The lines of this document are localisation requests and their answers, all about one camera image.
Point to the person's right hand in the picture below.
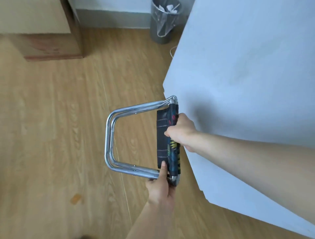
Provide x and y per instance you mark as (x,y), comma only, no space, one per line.
(181,133)

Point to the person's left hand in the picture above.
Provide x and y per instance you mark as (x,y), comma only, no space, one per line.
(159,188)

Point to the person's right thumb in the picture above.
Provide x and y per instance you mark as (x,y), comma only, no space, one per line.
(169,132)

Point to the person's left thumb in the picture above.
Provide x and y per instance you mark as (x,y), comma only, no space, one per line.
(163,170)

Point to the folding metal stool fabric seat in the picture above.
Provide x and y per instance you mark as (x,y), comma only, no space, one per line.
(137,137)

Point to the person's left forearm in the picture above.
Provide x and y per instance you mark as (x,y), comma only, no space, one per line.
(147,222)

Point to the person's right forearm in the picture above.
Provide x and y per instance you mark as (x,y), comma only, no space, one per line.
(256,170)

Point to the white table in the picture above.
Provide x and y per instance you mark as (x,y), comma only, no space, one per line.
(246,86)

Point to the grey metal waste bin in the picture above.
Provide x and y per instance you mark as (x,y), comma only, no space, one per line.
(162,22)

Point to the clear plastic bin liner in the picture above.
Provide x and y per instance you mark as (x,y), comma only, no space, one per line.
(165,17)

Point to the brown wooden cabinet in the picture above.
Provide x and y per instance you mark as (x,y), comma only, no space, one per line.
(41,29)

